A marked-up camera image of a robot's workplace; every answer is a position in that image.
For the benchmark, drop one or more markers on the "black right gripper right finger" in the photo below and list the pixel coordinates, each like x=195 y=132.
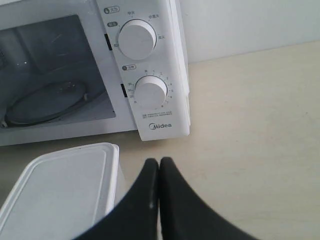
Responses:
x=184 y=215

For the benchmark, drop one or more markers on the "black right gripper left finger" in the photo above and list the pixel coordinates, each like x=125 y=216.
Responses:
x=135 y=217

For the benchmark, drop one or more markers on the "translucent plastic lidded container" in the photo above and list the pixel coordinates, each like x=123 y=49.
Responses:
x=62 y=194

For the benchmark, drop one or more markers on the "white Midea microwave oven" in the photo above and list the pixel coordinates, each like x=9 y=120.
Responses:
x=49 y=41

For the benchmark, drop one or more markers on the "white lower timer knob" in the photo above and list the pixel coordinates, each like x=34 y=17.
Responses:
x=150 y=92

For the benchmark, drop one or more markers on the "glass turntable plate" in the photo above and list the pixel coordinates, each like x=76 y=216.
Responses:
x=46 y=103

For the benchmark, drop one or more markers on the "white upper power knob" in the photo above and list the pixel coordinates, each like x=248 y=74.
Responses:
x=137 y=39

